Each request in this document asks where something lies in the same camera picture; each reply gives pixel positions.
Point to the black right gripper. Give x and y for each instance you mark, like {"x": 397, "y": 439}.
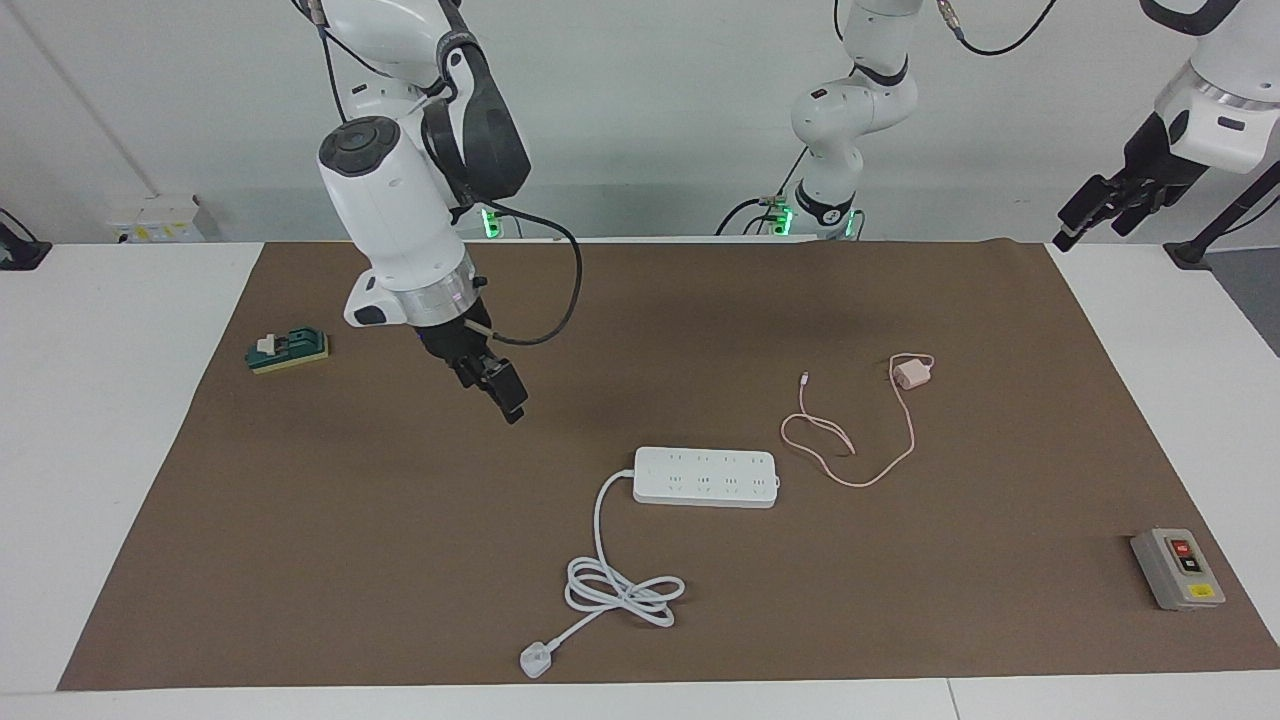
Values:
{"x": 450, "y": 348}

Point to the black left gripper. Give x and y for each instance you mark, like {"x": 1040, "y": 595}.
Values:
{"x": 1160, "y": 165}

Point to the white power strip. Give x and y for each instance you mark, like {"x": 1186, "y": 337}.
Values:
{"x": 705, "y": 477}

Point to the pink charger adapter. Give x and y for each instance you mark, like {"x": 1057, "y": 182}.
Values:
{"x": 911, "y": 375}

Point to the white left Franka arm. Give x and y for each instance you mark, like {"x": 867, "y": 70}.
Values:
{"x": 850, "y": 100}

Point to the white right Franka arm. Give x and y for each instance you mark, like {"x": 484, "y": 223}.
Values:
{"x": 390, "y": 210}

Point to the brown table mat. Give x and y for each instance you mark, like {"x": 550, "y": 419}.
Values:
{"x": 400, "y": 550}

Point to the white box with yellow labels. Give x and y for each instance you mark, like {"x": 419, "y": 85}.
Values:
{"x": 155, "y": 220}

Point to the black table clamp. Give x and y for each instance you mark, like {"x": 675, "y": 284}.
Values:
{"x": 20, "y": 250}

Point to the green knife switch block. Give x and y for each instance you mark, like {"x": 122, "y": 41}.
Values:
{"x": 290, "y": 350}

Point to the grey on-off switch box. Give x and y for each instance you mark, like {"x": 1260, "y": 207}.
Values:
{"x": 1178, "y": 570}

